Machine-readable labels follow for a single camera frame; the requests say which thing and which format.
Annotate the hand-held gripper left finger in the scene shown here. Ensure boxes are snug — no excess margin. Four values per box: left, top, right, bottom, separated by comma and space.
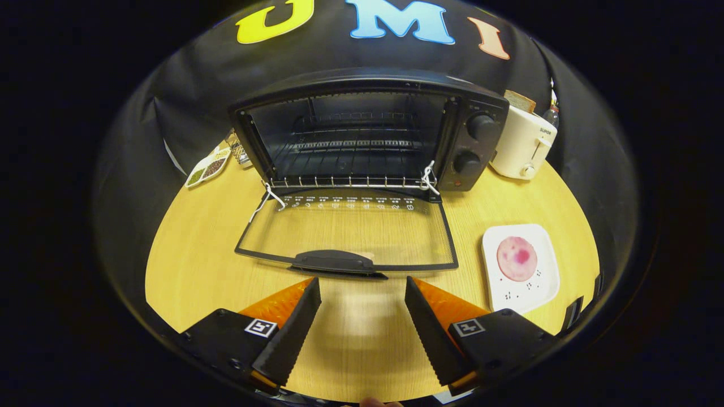
177, 276, 322, 396

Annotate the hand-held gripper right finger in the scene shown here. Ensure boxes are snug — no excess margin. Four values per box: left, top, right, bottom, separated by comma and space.
404, 276, 561, 397

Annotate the pink round ham slice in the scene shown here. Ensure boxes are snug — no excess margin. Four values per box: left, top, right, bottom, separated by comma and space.
497, 236, 538, 282

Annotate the white square plate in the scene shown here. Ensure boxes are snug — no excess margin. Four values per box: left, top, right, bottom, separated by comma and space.
482, 224, 561, 315

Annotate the black toaster oven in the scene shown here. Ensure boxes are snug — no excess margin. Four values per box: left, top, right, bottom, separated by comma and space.
228, 68, 510, 280

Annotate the white pop-up toaster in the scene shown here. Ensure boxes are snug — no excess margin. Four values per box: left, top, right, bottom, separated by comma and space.
489, 105, 558, 180

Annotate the white sectioned grain dish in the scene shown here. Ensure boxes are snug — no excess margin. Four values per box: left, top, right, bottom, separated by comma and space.
185, 146, 232, 188

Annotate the brown bread slice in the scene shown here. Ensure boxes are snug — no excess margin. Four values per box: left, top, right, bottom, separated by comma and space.
503, 89, 537, 114

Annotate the clear plastic water bottle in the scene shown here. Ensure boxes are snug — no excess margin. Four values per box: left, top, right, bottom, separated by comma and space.
543, 79, 561, 128

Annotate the white string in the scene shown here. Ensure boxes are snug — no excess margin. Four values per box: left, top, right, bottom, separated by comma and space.
420, 160, 441, 196
249, 181, 286, 224

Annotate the wire oven rack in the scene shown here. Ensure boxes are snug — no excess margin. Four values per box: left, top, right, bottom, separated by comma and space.
266, 138, 439, 190

